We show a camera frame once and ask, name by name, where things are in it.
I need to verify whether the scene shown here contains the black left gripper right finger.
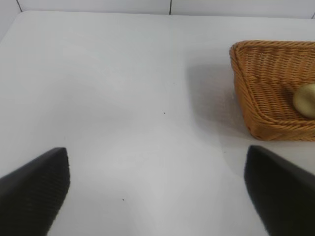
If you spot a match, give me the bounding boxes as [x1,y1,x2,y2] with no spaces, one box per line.
[243,145,315,236]

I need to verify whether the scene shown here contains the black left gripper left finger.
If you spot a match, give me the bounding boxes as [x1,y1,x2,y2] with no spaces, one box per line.
[0,147,71,236]

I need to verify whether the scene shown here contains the pale yellow egg yolk pastry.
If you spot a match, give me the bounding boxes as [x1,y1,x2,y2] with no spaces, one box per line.
[292,83,315,119]

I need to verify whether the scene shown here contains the brown woven wicker basket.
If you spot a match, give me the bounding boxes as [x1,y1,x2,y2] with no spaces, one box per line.
[229,40,315,142]

